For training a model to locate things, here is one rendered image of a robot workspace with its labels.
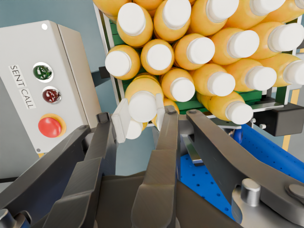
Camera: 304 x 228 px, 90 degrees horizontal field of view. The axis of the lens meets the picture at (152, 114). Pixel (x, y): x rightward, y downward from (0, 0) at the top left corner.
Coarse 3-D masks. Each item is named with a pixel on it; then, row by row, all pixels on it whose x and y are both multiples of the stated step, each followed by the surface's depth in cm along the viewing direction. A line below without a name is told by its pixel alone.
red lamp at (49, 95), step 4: (44, 92) 23; (48, 92) 23; (52, 92) 23; (56, 92) 23; (44, 96) 23; (48, 96) 23; (52, 96) 23; (56, 96) 23; (48, 100) 23; (52, 100) 23; (56, 100) 23
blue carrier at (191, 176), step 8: (184, 160) 42; (184, 168) 39; (192, 168) 38; (200, 168) 38; (184, 176) 36; (192, 176) 36; (200, 176) 35; (208, 176) 35; (192, 184) 34; (200, 184) 33; (208, 184) 33; (216, 184) 33; (200, 192) 31; (208, 192) 31; (216, 192) 31; (208, 200) 29; (216, 200) 29; (224, 200) 29; (224, 208) 28; (232, 216) 26
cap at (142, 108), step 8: (136, 96) 20; (144, 96) 20; (136, 104) 20; (144, 104) 20; (152, 104) 20; (136, 112) 20; (144, 112) 20; (152, 112) 20; (136, 120) 21; (144, 120) 21
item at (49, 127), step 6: (42, 120) 24; (48, 120) 24; (54, 120) 24; (42, 126) 24; (48, 126) 24; (54, 126) 24; (60, 126) 25; (42, 132) 25; (48, 132) 25; (54, 132) 25; (60, 132) 25
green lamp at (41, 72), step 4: (36, 68) 21; (40, 68) 21; (44, 68) 22; (36, 72) 21; (40, 72) 22; (44, 72) 22; (48, 72) 22; (36, 76) 22; (40, 76) 22; (44, 76) 22; (48, 76) 22; (44, 80) 22
